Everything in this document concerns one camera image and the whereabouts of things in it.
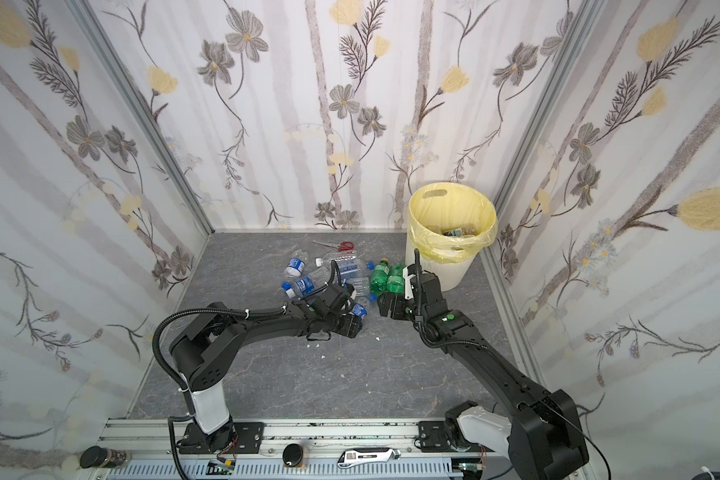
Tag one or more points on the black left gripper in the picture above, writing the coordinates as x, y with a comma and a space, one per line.
341, 298

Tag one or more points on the crushed clear bottle back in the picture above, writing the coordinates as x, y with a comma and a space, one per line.
339, 256

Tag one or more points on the blue label bottle back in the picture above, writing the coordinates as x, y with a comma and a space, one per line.
296, 264

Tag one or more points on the clear bottle green band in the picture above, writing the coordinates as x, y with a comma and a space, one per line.
465, 231

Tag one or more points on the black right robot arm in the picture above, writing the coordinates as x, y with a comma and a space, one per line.
539, 431

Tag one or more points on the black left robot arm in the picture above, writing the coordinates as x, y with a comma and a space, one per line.
196, 348

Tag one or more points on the white ribbed trash bin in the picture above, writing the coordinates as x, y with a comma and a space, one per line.
450, 270

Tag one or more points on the yellow plastic bin liner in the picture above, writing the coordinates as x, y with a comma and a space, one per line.
450, 228

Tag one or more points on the green bottle yellow cap right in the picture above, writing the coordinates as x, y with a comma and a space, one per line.
396, 279

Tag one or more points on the green bottle yellow cap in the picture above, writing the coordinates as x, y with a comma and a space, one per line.
379, 277
396, 279

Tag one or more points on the blue label bottle white cap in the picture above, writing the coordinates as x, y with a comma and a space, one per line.
362, 287

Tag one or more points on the soda water clear bottle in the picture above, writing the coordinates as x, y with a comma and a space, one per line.
352, 269

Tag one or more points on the green bottle yellow cap left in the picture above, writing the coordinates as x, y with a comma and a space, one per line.
379, 277

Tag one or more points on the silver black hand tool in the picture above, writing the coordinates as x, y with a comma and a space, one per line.
361, 456

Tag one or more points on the black round knob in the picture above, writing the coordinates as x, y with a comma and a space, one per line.
293, 455

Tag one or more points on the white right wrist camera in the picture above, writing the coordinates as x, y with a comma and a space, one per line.
408, 289

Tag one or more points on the red handled scissors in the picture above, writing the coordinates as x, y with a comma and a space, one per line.
338, 247

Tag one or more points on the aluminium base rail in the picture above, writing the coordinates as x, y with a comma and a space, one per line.
148, 445

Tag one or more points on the white slotted cable duct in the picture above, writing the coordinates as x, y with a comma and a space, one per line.
427, 468

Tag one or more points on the black jar on rail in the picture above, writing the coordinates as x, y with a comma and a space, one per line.
102, 457

